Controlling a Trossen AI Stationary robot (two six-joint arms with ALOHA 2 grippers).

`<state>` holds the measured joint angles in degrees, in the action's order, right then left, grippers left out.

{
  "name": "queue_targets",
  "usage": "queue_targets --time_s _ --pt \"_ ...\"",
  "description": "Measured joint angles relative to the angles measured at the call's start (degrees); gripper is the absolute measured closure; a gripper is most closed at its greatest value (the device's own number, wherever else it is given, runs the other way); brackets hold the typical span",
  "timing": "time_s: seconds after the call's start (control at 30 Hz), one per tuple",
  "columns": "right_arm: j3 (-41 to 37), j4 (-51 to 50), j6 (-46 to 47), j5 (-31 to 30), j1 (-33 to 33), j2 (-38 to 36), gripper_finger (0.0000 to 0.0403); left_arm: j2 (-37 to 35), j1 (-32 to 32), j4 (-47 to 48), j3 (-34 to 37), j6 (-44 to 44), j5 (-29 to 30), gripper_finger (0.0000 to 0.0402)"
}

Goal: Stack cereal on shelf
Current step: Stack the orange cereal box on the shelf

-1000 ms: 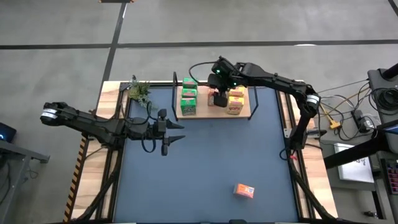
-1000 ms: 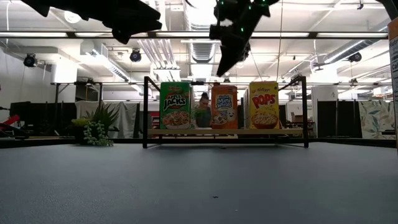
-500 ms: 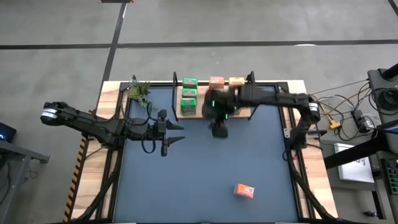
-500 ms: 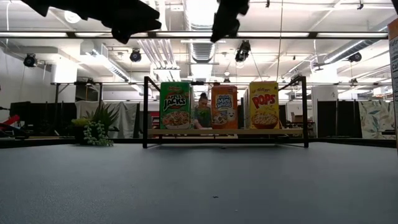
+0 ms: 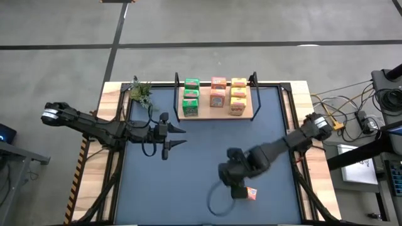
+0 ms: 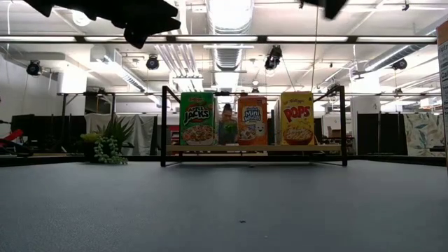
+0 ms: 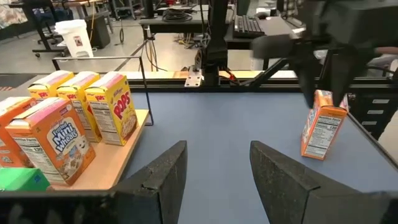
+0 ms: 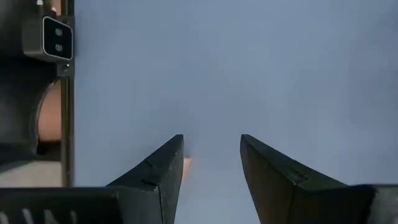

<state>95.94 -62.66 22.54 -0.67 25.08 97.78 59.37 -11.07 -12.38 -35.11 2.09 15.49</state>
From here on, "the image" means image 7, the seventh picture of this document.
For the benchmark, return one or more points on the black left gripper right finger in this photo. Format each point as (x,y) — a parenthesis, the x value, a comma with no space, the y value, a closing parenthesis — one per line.
(289,199)

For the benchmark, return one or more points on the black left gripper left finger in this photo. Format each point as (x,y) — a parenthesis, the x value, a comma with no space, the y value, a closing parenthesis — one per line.
(149,202)

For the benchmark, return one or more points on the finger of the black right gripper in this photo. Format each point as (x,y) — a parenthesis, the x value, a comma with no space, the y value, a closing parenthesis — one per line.
(343,73)
(306,74)

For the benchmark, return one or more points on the yellow Pops cereal box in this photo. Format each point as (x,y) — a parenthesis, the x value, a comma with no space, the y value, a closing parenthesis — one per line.
(118,109)
(82,115)
(49,82)

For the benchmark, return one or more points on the green Apple Jacks cereal box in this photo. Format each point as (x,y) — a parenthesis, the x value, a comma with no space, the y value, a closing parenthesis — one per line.
(21,180)

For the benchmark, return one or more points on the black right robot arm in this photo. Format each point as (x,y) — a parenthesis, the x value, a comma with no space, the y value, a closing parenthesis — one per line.
(216,46)

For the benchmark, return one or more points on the person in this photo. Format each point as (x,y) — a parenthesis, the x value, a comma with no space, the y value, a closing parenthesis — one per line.
(385,51)

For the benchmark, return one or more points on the black drawer unit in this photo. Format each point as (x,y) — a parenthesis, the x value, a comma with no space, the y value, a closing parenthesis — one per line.
(376,112)

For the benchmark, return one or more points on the black keyboard desk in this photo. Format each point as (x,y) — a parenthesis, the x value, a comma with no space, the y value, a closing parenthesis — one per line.
(276,26)

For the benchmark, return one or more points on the black keyboard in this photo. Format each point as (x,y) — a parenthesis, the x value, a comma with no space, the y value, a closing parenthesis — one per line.
(248,26)

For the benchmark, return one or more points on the silver mounting plate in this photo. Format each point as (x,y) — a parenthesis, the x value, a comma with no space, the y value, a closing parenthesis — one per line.
(193,77)

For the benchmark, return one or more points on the grey desk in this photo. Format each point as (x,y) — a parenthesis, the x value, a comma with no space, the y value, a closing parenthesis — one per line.
(155,26)

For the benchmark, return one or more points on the black tripod stand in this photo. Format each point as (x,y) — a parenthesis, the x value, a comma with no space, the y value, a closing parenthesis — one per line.
(148,32)

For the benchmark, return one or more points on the black waste bin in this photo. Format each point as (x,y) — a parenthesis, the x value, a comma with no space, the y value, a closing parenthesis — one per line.
(99,31)

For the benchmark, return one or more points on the white trash bin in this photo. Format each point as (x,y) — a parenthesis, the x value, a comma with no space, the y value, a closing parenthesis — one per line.
(76,39)

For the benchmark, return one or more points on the dark floor mat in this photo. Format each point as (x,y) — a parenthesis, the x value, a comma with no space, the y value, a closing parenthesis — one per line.
(15,81)

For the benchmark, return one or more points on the black rolling desk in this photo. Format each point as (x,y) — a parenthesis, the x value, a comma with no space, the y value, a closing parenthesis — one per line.
(40,9)

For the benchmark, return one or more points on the floral patterned curtain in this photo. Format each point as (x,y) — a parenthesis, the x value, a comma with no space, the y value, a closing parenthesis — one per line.
(12,12)

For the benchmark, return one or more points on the wooden shelf with black frame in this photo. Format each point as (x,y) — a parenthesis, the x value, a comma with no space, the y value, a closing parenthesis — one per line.
(118,161)

